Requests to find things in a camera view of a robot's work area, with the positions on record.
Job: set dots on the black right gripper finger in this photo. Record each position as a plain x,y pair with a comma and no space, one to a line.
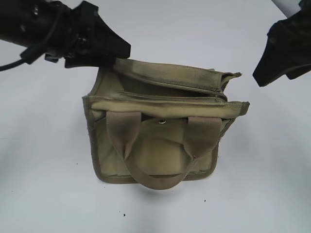
292,59

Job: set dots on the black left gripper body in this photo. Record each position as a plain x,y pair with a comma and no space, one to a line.
43,27

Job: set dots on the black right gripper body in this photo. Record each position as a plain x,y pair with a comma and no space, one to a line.
295,29

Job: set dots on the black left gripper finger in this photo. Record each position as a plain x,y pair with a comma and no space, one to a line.
89,57
98,37

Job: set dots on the olive yellow canvas bag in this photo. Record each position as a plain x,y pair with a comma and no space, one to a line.
158,124

